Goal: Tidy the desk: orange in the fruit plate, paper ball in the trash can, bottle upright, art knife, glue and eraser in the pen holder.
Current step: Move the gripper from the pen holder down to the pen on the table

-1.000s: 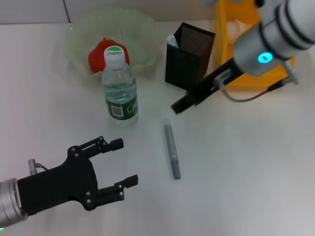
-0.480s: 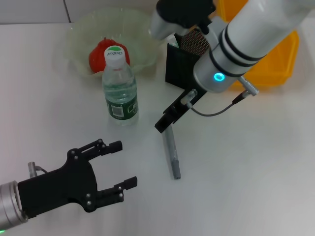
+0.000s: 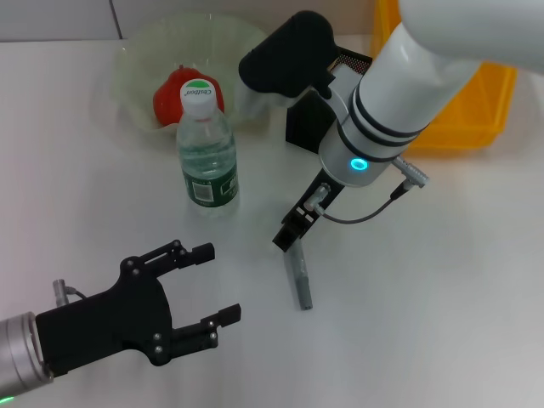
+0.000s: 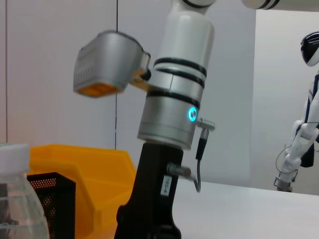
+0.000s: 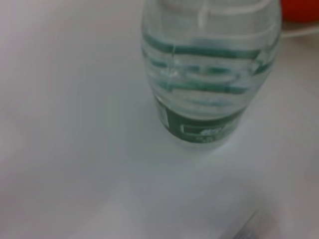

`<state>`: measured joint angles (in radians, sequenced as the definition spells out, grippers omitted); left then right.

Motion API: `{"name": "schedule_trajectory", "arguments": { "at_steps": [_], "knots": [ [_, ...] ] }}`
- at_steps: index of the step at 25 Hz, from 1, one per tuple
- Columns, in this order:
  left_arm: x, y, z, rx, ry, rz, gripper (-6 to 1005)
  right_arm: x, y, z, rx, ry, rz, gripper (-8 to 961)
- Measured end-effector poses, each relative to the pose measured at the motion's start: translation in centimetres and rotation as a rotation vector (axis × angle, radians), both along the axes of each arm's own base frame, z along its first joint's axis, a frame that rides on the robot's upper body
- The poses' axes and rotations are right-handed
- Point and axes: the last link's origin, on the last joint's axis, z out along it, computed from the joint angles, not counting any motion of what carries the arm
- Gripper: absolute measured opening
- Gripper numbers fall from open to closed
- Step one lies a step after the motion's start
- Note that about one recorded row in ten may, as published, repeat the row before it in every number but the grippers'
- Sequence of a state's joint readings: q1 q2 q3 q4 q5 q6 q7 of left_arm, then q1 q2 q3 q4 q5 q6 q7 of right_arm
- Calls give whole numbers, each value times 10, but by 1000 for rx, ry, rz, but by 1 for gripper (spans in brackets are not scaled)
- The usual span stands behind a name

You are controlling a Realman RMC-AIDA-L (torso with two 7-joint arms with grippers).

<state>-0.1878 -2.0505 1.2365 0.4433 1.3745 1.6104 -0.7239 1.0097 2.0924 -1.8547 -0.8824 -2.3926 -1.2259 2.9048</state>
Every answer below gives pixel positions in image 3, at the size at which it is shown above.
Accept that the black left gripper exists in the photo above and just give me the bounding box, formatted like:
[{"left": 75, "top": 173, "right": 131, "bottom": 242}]
[{"left": 35, "top": 240, "right": 242, "bottom": 377}]

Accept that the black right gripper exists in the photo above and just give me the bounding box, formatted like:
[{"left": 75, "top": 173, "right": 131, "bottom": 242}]
[{"left": 271, "top": 169, "right": 346, "bottom": 253}]

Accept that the grey pen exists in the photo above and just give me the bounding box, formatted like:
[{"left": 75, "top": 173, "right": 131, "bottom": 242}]
[{"left": 283, "top": 241, "right": 315, "bottom": 311}]

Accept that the clear green-label water bottle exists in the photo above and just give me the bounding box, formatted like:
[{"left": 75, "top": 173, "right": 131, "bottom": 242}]
[{"left": 176, "top": 78, "right": 240, "bottom": 218}]

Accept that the red tomato-like fruit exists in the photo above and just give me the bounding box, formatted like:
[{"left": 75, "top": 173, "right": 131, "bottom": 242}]
[{"left": 152, "top": 64, "right": 225, "bottom": 128}]

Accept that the black mesh pen holder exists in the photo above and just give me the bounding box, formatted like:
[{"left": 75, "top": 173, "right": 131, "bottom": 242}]
[{"left": 285, "top": 46, "right": 373, "bottom": 154}]

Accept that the translucent wavy fruit plate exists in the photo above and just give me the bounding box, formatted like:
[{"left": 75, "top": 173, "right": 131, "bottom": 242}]
[{"left": 109, "top": 11, "right": 273, "bottom": 138}]

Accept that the yellow plastic bin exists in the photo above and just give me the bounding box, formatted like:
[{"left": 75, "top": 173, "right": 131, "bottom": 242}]
[{"left": 369, "top": 0, "right": 519, "bottom": 150}]

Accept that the right gripper grey cable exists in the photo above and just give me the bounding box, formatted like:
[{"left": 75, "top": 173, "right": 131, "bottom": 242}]
[{"left": 305, "top": 156, "right": 430, "bottom": 224}]

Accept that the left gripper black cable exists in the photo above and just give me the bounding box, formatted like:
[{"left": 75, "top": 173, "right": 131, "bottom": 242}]
[{"left": 52, "top": 278, "right": 88, "bottom": 307}]

